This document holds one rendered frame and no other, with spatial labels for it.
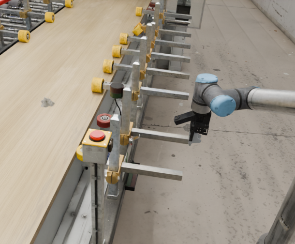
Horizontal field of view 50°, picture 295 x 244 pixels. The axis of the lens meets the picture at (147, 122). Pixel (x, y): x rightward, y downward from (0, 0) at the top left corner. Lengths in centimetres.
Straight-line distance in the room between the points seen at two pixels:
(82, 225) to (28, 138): 44
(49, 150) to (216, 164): 173
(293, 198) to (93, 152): 57
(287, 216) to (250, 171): 182
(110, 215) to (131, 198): 101
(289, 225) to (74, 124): 98
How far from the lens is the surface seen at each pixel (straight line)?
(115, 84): 139
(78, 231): 143
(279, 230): 107
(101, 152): 89
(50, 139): 143
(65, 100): 169
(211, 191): 254
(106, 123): 151
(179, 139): 153
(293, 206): 100
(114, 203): 142
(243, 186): 267
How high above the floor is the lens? 177
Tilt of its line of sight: 34 degrees down
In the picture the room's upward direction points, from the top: 6 degrees clockwise
